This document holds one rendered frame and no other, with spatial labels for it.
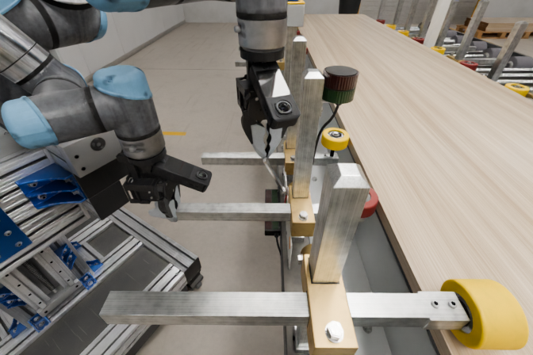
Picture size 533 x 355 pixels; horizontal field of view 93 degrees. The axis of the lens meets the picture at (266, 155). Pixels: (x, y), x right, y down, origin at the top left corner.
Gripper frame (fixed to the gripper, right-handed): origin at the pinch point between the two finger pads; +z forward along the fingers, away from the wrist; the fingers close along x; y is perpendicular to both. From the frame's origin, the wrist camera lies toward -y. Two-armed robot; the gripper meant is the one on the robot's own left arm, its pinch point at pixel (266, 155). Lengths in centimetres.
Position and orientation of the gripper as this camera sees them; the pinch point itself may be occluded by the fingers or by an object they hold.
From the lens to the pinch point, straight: 50.6
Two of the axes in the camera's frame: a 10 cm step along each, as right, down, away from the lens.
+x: -9.4, 2.0, -2.7
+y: -3.4, -5.7, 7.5
